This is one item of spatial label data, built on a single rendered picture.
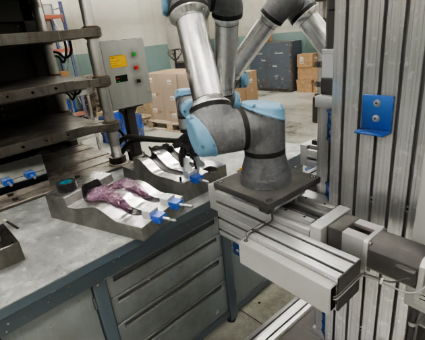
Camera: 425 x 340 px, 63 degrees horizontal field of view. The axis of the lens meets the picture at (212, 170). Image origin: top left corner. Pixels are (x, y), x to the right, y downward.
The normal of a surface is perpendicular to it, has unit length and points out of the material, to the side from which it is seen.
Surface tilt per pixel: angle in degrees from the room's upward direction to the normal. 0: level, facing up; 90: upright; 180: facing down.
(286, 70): 90
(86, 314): 90
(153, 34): 90
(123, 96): 90
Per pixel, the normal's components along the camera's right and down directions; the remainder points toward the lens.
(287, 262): -0.10, -0.93
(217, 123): 0.16, -0.18
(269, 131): 0.26, 0.33
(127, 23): 0.69, 0.20
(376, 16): -0.76, 0.31
